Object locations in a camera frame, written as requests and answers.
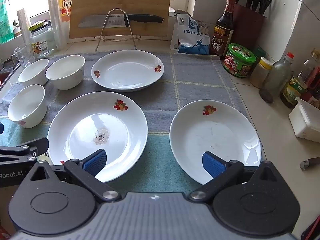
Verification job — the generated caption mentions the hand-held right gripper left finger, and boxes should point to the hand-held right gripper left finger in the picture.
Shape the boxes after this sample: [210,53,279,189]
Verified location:
[30,149,120,203]

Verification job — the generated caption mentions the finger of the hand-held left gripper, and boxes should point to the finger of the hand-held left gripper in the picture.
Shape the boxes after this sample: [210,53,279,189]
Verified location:
[0,137,49,167]

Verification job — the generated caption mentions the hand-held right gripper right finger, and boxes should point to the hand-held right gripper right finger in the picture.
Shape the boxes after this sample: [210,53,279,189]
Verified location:
[188,151,278,202]

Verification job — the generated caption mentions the white floral plate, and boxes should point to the white floral plate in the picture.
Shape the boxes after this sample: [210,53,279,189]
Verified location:
[169,100,262,185]
[91,50,164,92]
[47,91,148,183]

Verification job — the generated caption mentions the white floral bowl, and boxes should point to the white floral bowl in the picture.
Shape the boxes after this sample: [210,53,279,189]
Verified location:
[7,84,48,129]
[18,58,50,86]
[45,55,86,91]

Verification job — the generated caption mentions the grey green checked towel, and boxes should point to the grey green checked towel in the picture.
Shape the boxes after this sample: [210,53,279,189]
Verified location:
[0,50,263,195]

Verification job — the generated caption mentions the metal sink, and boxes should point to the metal sink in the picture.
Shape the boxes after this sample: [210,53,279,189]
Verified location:
[0,55,22,92]

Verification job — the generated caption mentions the clear glass cup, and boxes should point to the clear glass cup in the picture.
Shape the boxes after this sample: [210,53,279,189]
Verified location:
[14,44,36,67]

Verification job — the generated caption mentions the white plastic box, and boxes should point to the white plastic box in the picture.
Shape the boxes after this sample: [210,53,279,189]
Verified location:
[289,96,320,143]

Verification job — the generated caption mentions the yellow cap spice jar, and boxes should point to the yellow cap spice jar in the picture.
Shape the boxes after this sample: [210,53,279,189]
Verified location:
[249,57,274,88]

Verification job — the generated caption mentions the clear bottle red cap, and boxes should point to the clear bottle red cap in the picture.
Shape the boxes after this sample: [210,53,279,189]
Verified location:
[259,52,295,104]

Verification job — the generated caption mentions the glass jar green lid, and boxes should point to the glass jar green lid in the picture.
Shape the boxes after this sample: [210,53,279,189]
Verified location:
[29,21,57,57]

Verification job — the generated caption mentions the green lid sauce jar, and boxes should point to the green lid sauce jar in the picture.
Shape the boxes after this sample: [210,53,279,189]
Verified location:
[223,43,257,78]

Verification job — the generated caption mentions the green cap spice jar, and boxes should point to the green cap spice jar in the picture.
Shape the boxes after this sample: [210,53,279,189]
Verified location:
[252,46,267,63]

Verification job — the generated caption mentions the small potted plant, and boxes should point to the small potted plant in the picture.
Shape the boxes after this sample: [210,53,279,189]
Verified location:
[12,19,22,37]

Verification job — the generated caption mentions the wooden rolling pin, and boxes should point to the wooden rolling pin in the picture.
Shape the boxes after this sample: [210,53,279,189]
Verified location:
[17,8,33,48]

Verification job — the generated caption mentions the white blue salt bag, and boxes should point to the white blue salt bag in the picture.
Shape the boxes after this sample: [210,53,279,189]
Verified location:
[170,9,210,55]

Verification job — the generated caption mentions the dark vinegar bottle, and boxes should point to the dark vinegar bottle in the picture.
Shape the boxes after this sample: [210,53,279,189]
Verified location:
[209,0,237,57]

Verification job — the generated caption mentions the green plastic bag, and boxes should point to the green plastic bag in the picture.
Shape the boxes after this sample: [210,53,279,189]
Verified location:
[0,0,14,43]

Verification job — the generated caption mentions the tall plastic wrap roll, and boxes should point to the tall plastic wrap roll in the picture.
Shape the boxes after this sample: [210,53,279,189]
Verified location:
[47,0,67,50]

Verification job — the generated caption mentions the dark red knife block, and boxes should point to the dark red knife block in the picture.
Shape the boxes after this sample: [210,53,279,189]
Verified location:
[231,4,267,53]

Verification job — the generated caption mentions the orange cooking wine jug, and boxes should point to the orange cooking wine jug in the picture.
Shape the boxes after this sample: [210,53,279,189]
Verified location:
[58,0,75,22]

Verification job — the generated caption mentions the brown-handled tool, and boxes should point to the brown-handled tool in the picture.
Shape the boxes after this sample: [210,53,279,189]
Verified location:
[300,157,320,171]

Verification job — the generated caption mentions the metal wire rack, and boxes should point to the metal wire rack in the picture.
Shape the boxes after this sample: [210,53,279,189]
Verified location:
[94,9,142,52]

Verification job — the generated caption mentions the black-handled kitchen knife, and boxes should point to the black-handled kitchen knife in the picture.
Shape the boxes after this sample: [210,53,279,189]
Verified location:
[78,14,164,28]

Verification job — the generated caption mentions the black-handled scissors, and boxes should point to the black-handled scissors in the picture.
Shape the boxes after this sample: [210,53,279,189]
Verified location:
[259,0,274,15]

